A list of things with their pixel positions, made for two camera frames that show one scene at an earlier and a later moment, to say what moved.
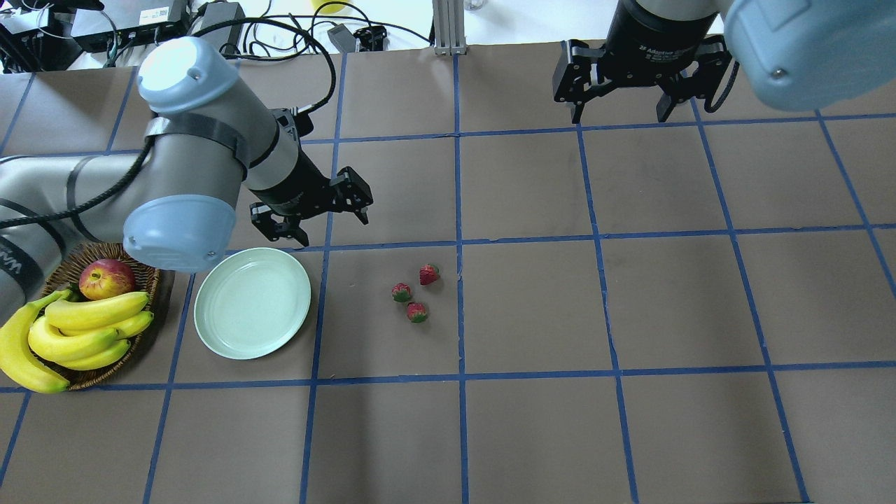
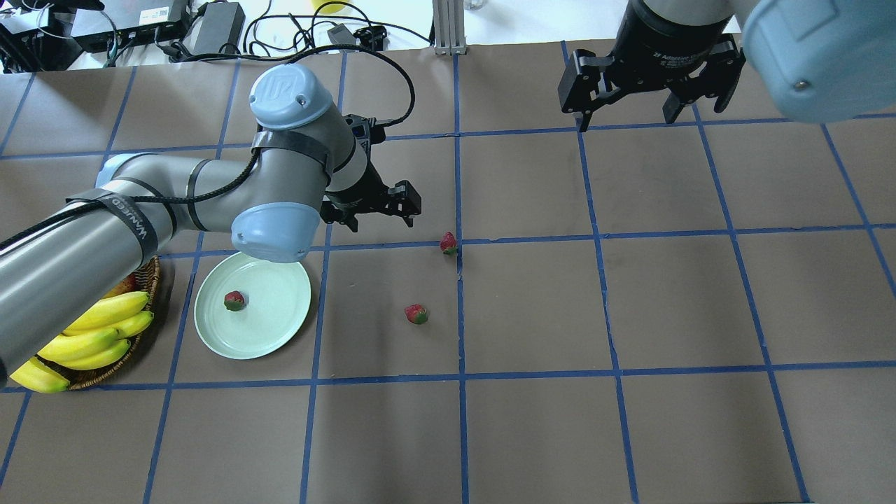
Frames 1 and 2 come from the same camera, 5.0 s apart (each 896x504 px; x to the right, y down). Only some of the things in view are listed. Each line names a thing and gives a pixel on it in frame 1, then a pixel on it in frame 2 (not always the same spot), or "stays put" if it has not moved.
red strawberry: [416, 311] stays put
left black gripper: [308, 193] -> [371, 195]
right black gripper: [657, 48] stays put
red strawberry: [428, 274] -> [448, 243]
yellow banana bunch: [81, 334] stays put
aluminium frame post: [449, 22] stays put
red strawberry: [400, 292] -> [234, 300]
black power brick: [211, 13] stays put
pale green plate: [251, 302] stays put
